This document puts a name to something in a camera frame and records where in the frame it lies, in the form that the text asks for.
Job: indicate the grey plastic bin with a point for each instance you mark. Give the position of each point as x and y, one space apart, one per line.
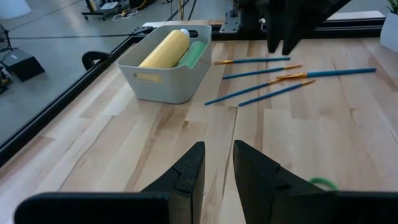
174 87

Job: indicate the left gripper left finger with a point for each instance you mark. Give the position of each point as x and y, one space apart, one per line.
186 180

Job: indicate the green plant in white pot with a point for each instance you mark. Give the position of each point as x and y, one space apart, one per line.
390 34

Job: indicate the grey metal bracket plate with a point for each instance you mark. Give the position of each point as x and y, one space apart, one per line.
230 23

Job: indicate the black floor box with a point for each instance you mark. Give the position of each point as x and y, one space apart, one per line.
21 63

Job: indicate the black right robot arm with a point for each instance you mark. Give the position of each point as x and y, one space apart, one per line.
252 15

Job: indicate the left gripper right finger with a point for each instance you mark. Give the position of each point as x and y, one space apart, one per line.
264 186

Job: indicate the green paint bottle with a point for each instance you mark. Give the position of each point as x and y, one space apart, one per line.
192 54

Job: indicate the yellow paint bottle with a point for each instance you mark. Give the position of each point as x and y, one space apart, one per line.
164 51

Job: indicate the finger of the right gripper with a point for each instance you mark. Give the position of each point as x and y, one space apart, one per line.
273 31
293 28

